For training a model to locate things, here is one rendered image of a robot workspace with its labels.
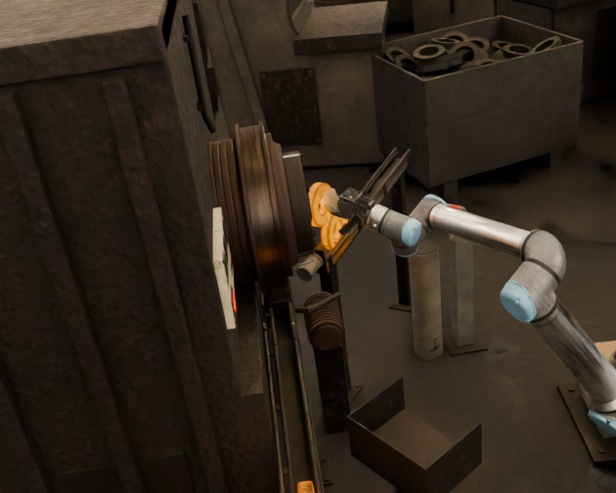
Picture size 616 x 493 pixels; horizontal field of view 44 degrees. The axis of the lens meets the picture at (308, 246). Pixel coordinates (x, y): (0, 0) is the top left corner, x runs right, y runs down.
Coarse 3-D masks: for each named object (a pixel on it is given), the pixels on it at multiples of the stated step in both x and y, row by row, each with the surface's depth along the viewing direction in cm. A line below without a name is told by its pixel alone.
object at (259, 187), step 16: (240, 128) 203; (256, 128) 200; (256, 144) 193; (256, 160) 190; (256, 176) 188; (256, 192) 187; (272, 192) 186; (256, 208) 187; (272, 208) 186; (256, 224) 188; (272, 224) 188; (256, 240) 189; (272, 240) 189; (272, 256) 192; (272, 272) 196; (272, 288) 206; (288, 288) 204
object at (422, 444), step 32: (352, 416) 192; (384, 416) 202; (416, 416) 204; (352, 448) 196; (384, 448) 183; (416, 448) 195; (448, 448) 195; (480, 448) 188; (416, 480) 178; (448, 480) 182
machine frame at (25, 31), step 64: (0, 0) 173; (64, 0) 163; (128, 0) 155; (0, 64) 134; (64, 64) 135; (128, 64) 136; (0, 128) 139; (64, 128) 144; (128, 128) 142; (192, 128) 164; (0, 192) 148; (64, 192) 150; (128, 192) 151; (192, 192) 153; (0, 256) 155; (64, 256) 154; (128, 256) 158; (192, 256) 160; (0, 320) 163; (64, 320) 164; (128, 320) 166; (192, 320) 168; (256, 320) 206; (0, 384) 167; (64, 384) 173; (128, 384) 175; (192, 384) 173; (256, 384) 182; (0, 448) 180; (64, 448) 182; (128, 448) 180; (192, 448) 186; (256, 448) 188
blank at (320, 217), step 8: (320, 184) 262; (328, 184) 266; (312, 192) 259; (320, 192) 261; (312, 200) 258; (312, 208) 258; (320, 208) 269; (312, 216) 260; (320, 216) 264; (328, 216) 269; (312, 224) 264; (320, 224) 264
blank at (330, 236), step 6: (330, 216) 271; (336, 216) 274; (330, 222) 270; (336, 222) 279; (342, 222) 279; (324, 228) 271; (330, 228) 271; (336, 228) 280; (324, 234) 271; (330, 234) 272; (336, 234) 280; (324, 240) 272; (330, 240) 273; (336, 240) 277; (330, 246) 274
